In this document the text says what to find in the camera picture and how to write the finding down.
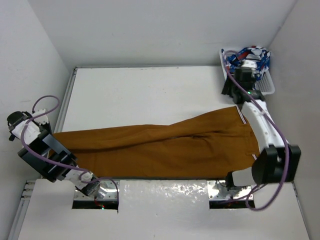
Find blue white patterned cloth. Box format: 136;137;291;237
220;45;271;81

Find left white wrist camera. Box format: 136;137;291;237
32;108;50;126

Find aluminium table frame rail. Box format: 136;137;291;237
53;67;79;133

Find brown trousers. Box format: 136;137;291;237
54;106;260;180

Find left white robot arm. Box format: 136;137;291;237
7;109;100;198

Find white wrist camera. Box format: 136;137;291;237
32;108;50;126
241;59;257;71

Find white plastic basket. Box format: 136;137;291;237
218;49;275;96

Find white front cover board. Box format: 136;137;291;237
19;179;309;240

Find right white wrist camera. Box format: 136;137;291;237
241;59;257;71

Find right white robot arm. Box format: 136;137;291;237
222;65;302;189

